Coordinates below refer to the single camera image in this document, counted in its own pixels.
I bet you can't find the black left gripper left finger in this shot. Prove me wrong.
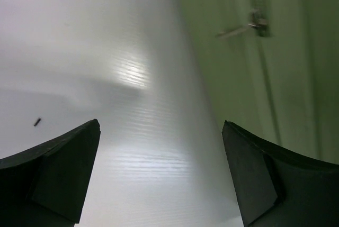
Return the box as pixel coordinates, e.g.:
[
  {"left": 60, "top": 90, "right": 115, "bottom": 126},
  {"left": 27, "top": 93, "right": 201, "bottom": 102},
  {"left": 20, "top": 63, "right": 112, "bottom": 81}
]
[{"left": 1, "top": 119, "right": 101, "bottom": 226}]

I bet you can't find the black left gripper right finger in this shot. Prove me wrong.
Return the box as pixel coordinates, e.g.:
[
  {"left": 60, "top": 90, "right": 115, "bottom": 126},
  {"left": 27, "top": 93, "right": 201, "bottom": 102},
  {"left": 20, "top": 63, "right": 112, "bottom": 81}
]
[{"left": 222, "top": 121, "right": 338, "bottom": 226}]

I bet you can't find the green suitcase blue lining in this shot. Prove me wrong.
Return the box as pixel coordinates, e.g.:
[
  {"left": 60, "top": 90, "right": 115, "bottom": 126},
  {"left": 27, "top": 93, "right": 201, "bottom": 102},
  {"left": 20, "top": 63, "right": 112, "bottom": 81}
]
[{"left": 179, "top": 0, "right": 338, "bottom": 163}]

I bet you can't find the metal suitcase zipper pull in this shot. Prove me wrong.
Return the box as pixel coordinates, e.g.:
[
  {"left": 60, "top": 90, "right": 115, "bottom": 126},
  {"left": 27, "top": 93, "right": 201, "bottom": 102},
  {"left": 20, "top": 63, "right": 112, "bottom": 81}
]
[{"left": 215, "top": 9, "right": 271, "bottom": 39}]

